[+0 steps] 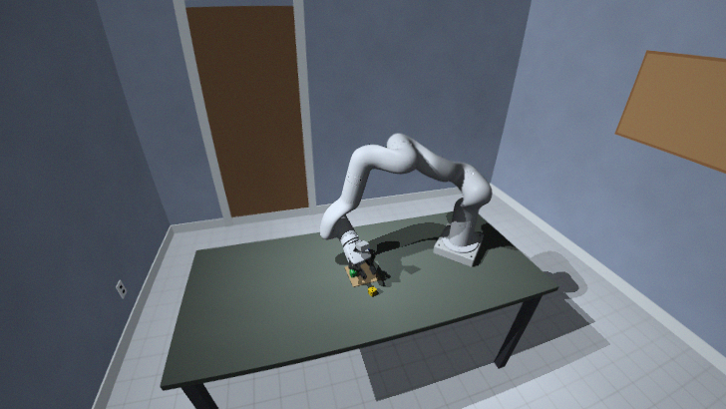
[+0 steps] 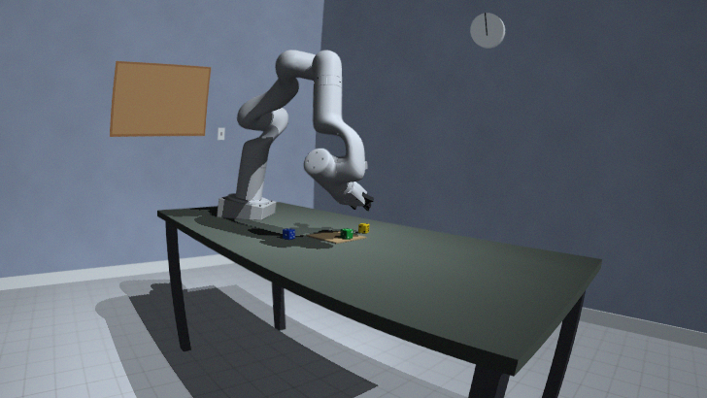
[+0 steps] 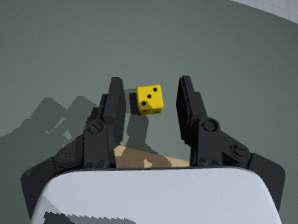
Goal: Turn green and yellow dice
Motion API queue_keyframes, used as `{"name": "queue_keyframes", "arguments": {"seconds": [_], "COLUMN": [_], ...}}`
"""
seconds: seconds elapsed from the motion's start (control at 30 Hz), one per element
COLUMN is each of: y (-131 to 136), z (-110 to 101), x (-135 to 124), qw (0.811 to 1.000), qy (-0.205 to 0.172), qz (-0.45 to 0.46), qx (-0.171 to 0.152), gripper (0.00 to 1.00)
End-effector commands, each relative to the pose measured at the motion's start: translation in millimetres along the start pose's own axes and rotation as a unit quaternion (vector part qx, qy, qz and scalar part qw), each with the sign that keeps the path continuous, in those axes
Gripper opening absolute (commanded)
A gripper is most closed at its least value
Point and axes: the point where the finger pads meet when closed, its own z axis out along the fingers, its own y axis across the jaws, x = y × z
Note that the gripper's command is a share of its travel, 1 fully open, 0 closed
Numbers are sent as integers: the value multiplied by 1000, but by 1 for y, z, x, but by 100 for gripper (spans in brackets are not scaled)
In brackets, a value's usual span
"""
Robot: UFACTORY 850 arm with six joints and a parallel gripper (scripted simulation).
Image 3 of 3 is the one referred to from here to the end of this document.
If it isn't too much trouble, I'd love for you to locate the tan flat mat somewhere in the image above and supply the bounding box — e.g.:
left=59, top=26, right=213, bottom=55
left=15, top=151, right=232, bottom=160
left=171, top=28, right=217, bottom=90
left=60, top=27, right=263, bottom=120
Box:
left=114, top=146, right=189, bottom=168

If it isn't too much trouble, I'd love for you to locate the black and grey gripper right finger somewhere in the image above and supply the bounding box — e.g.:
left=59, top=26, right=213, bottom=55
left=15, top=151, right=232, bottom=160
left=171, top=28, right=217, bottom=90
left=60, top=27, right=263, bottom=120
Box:
left=176, top=76, right=286, bottom=214

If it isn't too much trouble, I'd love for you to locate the yellow die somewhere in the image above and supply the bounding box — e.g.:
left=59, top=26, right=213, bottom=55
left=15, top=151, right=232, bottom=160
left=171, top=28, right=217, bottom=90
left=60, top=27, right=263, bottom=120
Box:
left=136, top=84, right=163, bottom=115

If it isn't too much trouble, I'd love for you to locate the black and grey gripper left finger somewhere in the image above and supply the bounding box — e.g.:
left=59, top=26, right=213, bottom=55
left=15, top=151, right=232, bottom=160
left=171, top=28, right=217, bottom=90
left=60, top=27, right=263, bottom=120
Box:
left=21, top=77, right=126, bottom=220

